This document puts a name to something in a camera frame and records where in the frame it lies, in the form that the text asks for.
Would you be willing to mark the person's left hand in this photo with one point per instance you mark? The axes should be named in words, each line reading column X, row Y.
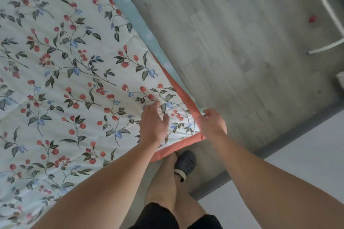
column 151, row 129

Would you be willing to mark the white object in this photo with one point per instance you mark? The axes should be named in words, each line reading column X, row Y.
column 341, row 79

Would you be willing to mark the person's leg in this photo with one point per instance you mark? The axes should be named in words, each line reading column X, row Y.
column 188, row 204
column 162, row 183

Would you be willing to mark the black shorts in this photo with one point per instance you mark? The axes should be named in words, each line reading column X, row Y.
column 158, row 218

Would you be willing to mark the person's left forearm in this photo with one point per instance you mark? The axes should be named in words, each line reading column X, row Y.
column 107, row 188

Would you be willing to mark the person's right forearm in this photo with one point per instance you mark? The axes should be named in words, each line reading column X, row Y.
column 268, row 183

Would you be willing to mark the dark clog shoe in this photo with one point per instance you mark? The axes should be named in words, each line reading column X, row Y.
column 186, row 163

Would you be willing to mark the light blue bed sheet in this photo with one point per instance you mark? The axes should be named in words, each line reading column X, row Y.
column 129, row 8

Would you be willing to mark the person's right fingers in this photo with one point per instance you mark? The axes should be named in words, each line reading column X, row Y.
column 211, row 113

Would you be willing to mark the floral quilt with coral border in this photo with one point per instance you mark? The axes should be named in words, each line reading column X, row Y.
column 67, row 81

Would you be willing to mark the person's right leg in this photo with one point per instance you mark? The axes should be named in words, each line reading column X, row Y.
column 188, row 204

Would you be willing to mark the person's right hand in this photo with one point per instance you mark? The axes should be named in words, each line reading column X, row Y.
column 213, row 126

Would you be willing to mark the person's left thumb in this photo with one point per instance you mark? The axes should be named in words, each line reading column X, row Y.
column 165, row 121

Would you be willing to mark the small red object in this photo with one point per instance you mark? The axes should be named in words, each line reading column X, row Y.
column 312, row 19

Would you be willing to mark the person's left leg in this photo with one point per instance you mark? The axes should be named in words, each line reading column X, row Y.
column 162, row 183

